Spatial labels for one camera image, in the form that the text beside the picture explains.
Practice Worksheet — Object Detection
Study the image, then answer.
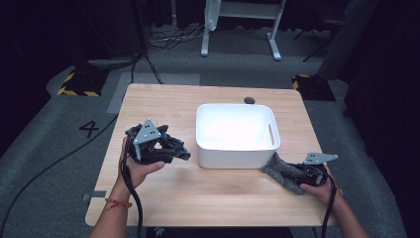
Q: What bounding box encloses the right hand-held gripper cable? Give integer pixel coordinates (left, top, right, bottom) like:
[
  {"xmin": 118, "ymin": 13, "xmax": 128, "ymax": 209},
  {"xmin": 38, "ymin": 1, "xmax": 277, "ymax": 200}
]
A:
[{"xmin": 321, "ymin": 177, "xmax": 339, "ymax": 238}]

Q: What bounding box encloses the grey fuzzy cloth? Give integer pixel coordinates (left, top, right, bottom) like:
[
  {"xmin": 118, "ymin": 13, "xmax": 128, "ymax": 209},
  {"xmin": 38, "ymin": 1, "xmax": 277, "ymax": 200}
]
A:
[{"xmin": 260, "ymin": 152, "xmax": 310, "ymax": 195}]

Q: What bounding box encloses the black yellow striped base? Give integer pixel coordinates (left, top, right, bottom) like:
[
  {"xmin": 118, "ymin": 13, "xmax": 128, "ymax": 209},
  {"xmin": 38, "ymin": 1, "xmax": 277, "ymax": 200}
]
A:
[
  {"xmin": 56, "ymin": 67, "xmax": 110, "ymax": 98},
  {"xmin": 291, "ymin": 73, "xmax": 337, "ymax": 102}
]

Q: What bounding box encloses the tangle of floor cables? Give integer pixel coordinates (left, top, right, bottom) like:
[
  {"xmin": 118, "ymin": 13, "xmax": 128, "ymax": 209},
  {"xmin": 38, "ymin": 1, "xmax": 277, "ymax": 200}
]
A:
[{"xmin": 148, "ymin": 23, "xmax": 206, "ymax": 52}]

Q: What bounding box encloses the white metal stand frame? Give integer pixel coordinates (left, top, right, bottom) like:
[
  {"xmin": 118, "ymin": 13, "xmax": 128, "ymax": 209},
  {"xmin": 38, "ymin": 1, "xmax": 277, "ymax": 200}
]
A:
[{"xmin": 200, "ymin": 0, "xmax": 287, "ymax": 61}]

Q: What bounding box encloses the left hand-held gripper cable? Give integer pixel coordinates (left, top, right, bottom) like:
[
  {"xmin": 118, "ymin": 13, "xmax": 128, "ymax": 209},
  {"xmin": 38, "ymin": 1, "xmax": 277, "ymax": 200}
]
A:
[{"xmin": 120, "ymin": 142, "xmax": 145, "ymax": 238}]

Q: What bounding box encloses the long black floor cable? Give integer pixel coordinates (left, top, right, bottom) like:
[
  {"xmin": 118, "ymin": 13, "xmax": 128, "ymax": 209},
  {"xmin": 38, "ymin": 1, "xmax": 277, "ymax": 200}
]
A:
[{"xmin": 0, "ymin": 113, "xmax": 120, "ymax": 236}]

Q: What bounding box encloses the hand-held gripper cable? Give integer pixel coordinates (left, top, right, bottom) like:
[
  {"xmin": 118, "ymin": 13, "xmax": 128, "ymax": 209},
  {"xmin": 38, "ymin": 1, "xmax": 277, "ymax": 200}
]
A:
[
  {"xmin": 120, "ymin": 142, "xmax": 145, "ymax": 238},
  {"xmin": 321, "ymin": 177, "xmax": 339, "ymax": 238}
]

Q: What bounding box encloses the thin black floor cable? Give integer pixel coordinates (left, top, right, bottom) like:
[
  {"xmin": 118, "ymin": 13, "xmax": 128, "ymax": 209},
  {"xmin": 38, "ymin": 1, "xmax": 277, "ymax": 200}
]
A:
[{"xmin": 130, "ymin": 49, "xmax": 165, "ymax": 85}]

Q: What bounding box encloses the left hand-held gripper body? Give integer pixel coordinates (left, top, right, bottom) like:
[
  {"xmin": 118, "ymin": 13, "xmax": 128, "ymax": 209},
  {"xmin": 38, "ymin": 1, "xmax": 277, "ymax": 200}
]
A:
[{"xmin": 125, "ymin": 118, "xmax": 174, "ymax": 166}]

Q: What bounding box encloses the black tripod stand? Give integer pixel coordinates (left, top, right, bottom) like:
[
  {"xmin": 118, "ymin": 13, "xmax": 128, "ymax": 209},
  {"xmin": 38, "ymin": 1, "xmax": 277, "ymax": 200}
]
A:
[{"xmin": 293, "ymin": 18, "xmax": 345, "ymax": 63}]

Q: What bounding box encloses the person's left hand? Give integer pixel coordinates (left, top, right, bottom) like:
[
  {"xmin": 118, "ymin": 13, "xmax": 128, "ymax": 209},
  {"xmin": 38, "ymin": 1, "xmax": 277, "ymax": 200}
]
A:
[{"xmin": 113, "ymin": 137, "xmax": 166, "ymax": 199}]

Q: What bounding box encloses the grey curtain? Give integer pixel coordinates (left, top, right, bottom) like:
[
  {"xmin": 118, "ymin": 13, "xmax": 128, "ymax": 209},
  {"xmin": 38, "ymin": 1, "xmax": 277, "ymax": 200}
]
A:
[{"xmin": 316, "ymin": 0, "xmax": 379, "ymax": 81}]

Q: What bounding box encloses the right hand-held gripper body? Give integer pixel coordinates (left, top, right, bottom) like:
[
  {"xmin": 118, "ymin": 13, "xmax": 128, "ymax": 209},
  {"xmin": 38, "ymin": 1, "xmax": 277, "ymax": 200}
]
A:
[{"xmin": 295, "ymin": 152, "xmax": 339, "ymax": 186}]

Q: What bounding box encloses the red string bracelet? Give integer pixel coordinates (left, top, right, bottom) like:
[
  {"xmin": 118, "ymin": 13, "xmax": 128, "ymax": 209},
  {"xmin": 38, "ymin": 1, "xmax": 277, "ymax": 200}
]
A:
[{"xmin": 104, "ymin": 197, "xmax": 133, "ymax": 211}]

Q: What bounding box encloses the white plastic bin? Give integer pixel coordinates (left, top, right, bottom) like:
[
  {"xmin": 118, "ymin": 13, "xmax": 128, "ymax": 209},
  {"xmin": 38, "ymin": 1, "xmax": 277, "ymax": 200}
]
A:
[{"xmin": 195, "ymin": 102, "xmax": 281, "ymax": 170}]

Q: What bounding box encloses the person's right hand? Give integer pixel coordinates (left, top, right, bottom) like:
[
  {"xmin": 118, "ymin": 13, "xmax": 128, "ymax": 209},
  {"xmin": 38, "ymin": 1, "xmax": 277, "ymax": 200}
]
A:
[{"xmin": 300, "ymin": 166, "xmax": 345, "ymax": 207}]

